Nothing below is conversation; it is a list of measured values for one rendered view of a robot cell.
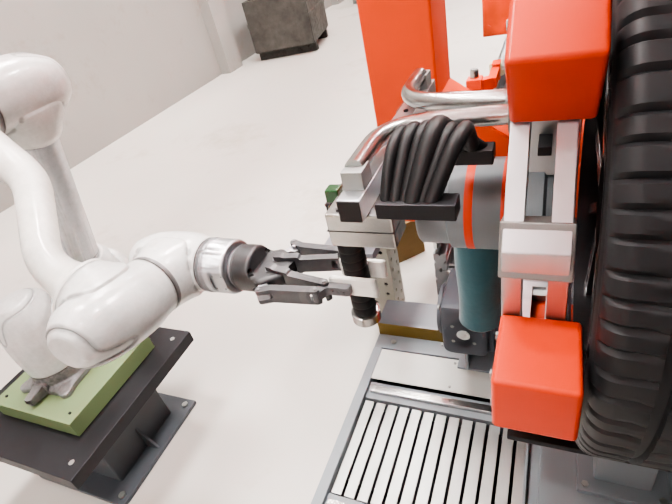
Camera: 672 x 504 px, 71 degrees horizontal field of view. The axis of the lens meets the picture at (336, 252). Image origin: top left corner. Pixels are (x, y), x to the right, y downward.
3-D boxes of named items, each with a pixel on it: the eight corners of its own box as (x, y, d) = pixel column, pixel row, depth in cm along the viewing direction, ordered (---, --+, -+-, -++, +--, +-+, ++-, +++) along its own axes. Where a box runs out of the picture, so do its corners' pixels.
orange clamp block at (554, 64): (598, 120, 42) (612, 51, 34) (505, 125, 46) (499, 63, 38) (600, 54, 44) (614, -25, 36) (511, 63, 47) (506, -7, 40)
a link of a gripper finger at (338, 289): (318, 280, 67) (309, 294, 65) (351, 283, 65) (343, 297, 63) (320, 288, 68) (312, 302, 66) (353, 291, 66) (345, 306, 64)
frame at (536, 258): (552, 484, 63) (595, 74, 32) (500, 472, 66) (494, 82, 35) (559, 245, 102) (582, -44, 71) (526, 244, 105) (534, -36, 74)
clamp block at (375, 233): (397, 250, 58) (391, 214, 55) (331, 246, 62) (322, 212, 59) (407, 227, 62) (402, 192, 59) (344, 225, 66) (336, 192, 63)
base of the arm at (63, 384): (9, 404, 131) (-4, 391, 128) (64, 344, 147) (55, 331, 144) (57, 411, 125) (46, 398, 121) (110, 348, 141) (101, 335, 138)
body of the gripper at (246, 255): (260, 268, 81) (308, 272, 77) (235, 302, 75) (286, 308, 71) (246, 232, 76) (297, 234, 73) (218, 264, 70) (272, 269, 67)
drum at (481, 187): (565, 273, 66) (573, 185, 58) (416, 263, 75) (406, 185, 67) (566, 218, 76) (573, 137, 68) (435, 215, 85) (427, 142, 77)
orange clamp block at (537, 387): (577, 368, 49) (577, 444, 43) (498, 357, 53) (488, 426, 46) (583, 320, 46) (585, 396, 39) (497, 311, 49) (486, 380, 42)
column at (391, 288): (398, 317, 177) (381, 224, 153) (373, 314, 181) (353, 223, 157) (405, 299, 184) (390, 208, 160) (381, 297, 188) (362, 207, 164)
